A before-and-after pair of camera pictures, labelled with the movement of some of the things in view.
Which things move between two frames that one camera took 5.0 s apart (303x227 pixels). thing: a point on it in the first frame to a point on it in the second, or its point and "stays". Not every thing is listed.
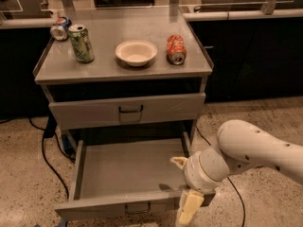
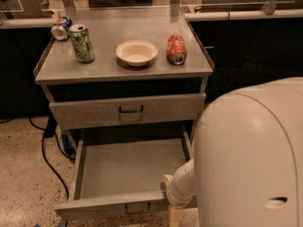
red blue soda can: x=60 y=30 stays
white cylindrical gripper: x=193 y=171 to x=173 y=191
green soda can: x=81 y=43 stays
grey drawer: x=116 y=179 stays
